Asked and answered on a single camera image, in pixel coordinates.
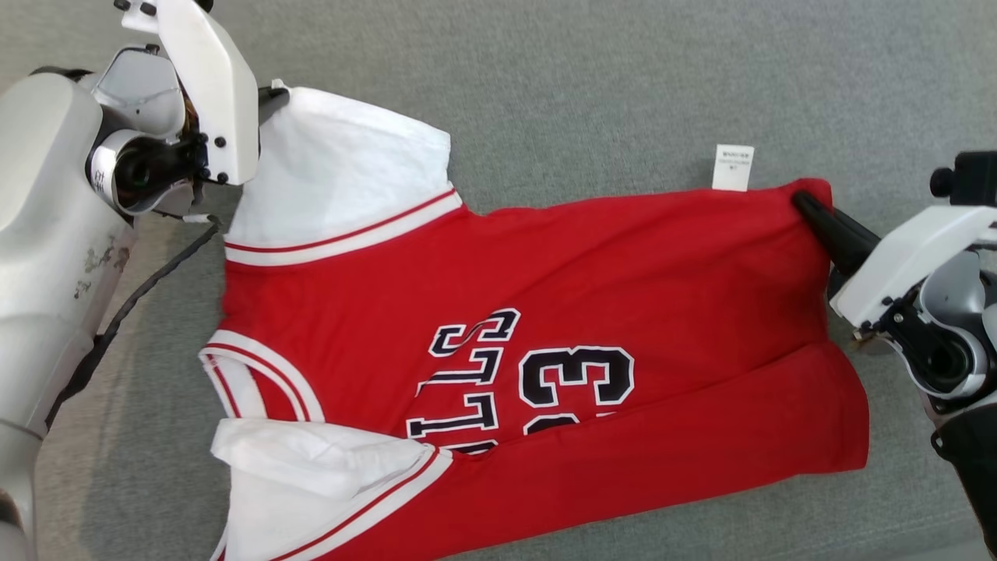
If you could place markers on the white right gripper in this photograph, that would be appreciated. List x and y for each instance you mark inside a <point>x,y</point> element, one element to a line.
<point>903,257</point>

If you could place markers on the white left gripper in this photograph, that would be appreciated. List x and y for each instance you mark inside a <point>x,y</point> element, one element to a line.
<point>222,93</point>

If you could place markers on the red basketball jersey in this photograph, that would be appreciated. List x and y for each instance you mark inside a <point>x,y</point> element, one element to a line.
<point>662,273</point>

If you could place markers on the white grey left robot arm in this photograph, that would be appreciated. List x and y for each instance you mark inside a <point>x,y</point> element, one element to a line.
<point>47,195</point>

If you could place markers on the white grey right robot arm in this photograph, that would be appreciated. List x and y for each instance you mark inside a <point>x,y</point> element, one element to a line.
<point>954,312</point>

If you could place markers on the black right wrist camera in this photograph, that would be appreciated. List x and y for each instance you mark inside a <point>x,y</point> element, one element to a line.
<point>974,178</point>

